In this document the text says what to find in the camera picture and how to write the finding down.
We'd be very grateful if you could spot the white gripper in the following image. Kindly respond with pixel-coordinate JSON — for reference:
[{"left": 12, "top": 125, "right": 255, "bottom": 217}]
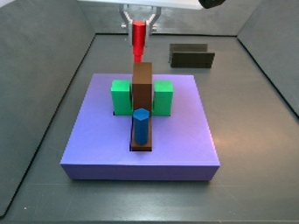
[{"left": 79, "top": 0, "right": 202, "bottom": 45}]

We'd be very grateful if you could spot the red hexagonal peg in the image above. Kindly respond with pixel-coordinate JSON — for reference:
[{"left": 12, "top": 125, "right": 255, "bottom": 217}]
[{"left": 132, "top": 21, "right": 146, "bottom": 62}]

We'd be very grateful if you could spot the purple base board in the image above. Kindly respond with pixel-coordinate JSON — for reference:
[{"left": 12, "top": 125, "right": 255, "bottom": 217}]
[{"left": 60, "top": 73, "right": 220, "bottom": 181}]

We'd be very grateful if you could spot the black stepped block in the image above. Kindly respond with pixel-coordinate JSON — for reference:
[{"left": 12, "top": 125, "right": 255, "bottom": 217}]
[{"left": 170, "top": 44, "right": 215, "bottom": 68}]

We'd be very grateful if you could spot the brown L-shaped block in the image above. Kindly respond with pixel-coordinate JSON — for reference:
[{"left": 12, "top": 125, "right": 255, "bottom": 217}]
[{"left": 131, "top": 62, "right": 152, "bottom": 151}]

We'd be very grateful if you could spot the left green block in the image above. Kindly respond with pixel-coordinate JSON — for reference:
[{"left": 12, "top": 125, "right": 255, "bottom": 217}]
[{"left": 111, "top": 80, "right": 132, "bottom": 116}]

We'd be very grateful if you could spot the green block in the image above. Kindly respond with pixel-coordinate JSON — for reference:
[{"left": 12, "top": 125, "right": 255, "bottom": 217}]
[
  {"left": 154, "top": 80, "right": 174, "bottom": 116},
  {"left": 111, "top": 80, "right": 132, "bottom": 116}
]

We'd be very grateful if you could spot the right green block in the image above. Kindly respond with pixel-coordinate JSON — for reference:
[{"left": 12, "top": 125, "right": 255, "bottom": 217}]
[{"left": 154, "top": 80, "right": 174, "bottom": 116}]

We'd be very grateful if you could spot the blue hexagonal peg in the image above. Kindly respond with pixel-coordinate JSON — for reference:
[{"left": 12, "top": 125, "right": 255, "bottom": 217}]
[{"left": 134, "top": 108, "right": 150, "bottom": 145}]

